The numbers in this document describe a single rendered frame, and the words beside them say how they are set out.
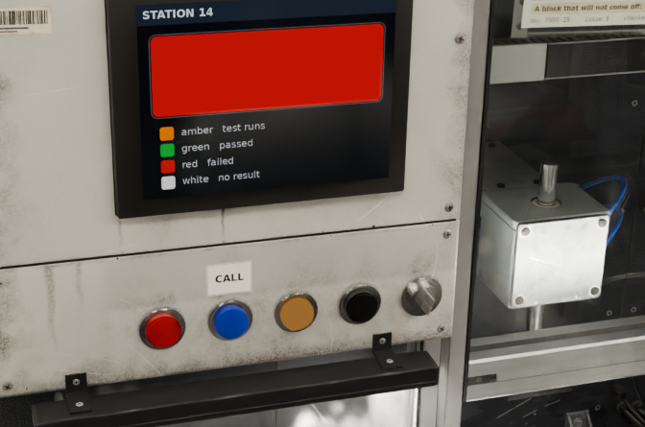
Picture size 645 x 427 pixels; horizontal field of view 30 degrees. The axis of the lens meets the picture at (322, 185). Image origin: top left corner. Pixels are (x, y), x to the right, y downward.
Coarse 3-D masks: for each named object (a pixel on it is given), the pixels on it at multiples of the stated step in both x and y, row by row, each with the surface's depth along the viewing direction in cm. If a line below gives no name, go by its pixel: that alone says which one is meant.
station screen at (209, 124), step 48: (240, 0) 93; (288, 0) 94; (336, 0) 96; (384, 0) 97; (144, 48) 92; (384, 48) 98; (144, 96) 94; (384, 96) 100; (144, 144) 95; (192, 144) 97; (240, 144) 98; (288, 144) 99; (336, 144) 100; (384, 144) 102; (144, 192) 97; (192, 192) 98
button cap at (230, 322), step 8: (224, 312) 104; (232, 312) 105; (240, 312) 105; (216, 320) 105; (224, 320) 105; (232, 320) 105; (240, 320) 105; (248, 320) 105; (216, 328) 105; (224, 328) 105; (232, 328) 105; (240, 328) 105; (224, 336) 105; (232, 336) 106
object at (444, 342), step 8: (448, 344) 115; (440, 352) 115; (448, 352) 116; (440, 360) 116; (448, 360) 116; (440, 368) 116; (440, 376) 116; (440, 384) 117; (440, 392) 117; (440, 400) 117; (440, 408) 118; (440, 416) 118; (440, 424) 118
